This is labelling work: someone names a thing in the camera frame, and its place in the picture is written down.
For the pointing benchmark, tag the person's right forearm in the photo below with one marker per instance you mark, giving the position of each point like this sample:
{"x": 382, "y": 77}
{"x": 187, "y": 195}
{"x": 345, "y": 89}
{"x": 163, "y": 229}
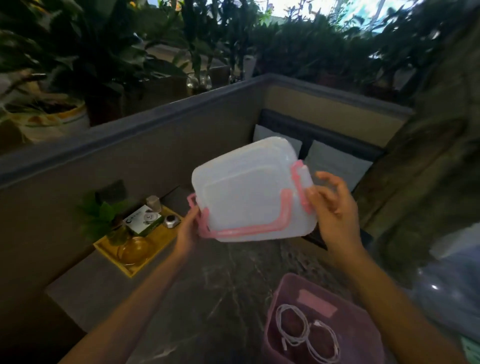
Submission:
{"x": 390, "y": 307}

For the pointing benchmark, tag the person's right thumb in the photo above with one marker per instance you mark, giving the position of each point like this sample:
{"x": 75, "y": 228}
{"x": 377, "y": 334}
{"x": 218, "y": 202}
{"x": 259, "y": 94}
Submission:
{"x": 314, "y": 198}

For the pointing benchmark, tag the hedge of green plants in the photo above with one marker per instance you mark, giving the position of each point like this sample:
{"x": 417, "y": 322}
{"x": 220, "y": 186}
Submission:
{"x": 311, "y": 48}

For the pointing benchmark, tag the small glass jar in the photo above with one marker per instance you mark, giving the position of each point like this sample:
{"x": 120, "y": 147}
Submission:
{"x": 153, "y": 203}

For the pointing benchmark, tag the white and yellow flower pot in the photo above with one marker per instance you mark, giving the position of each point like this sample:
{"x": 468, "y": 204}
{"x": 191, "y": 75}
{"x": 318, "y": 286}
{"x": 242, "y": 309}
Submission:
{"x": 56, "y": 120}

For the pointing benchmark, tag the person's left forearm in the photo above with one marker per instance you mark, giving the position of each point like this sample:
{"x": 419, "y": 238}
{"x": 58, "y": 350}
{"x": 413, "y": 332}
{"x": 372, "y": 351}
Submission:
{"x": 131, "y": 315}

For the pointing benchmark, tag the clear bluish plastic bag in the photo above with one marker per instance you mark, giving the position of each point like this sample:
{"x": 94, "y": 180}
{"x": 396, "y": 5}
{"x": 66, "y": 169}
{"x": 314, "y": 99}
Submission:
{"x": 450, "y": 281}

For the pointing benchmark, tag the large leafy green plant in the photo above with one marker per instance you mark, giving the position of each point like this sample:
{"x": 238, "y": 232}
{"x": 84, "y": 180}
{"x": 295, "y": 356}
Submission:
{"x": 86, "y": 45}

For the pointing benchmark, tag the person's left hand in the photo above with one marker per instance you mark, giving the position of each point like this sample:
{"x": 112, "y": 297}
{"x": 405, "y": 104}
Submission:
{"x": 186, "y": 234}

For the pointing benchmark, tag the small green plant in vase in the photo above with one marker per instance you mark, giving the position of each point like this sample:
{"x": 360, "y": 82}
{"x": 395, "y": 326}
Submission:
{"x": 99, "y": 215}

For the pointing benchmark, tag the silver round gadget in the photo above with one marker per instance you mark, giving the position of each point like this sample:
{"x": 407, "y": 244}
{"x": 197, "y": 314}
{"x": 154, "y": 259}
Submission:
{"x": 171, "y": 221}

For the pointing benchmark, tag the yellow wooden tray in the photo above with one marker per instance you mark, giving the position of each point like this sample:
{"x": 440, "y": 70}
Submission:
{"x": 159, "y": 240}

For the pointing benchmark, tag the large white cushion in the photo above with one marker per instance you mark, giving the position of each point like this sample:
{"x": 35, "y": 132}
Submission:
{"x": 337, "y": 165}

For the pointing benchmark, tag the white and green box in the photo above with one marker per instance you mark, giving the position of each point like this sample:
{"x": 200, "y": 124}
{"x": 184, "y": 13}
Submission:
{"x": 140, "y": 221}

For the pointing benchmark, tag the pink rectangular label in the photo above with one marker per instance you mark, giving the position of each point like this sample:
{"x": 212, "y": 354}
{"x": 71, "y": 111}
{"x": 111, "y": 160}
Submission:
{"x": 317, "y": 303}

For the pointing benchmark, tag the person's left thumb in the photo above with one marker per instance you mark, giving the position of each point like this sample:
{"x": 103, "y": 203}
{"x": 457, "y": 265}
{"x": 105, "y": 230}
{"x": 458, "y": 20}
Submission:
{"x": 193, "y": 221}

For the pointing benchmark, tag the pink plastic storage box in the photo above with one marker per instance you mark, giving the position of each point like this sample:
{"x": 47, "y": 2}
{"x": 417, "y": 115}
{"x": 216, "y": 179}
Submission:
{"x": 356, "y": 330}

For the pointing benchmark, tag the person's right hand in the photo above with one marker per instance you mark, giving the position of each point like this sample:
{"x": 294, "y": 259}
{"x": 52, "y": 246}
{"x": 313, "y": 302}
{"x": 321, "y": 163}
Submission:
{"x": 337, "y": 219}

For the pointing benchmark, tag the clear glass bowl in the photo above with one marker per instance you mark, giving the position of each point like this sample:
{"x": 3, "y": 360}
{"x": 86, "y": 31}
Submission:
{"x": 135, "y": 250}

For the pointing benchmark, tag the glass vase with stems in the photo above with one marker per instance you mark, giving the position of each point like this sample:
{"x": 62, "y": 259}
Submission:
{"x": 198, "y": 83}

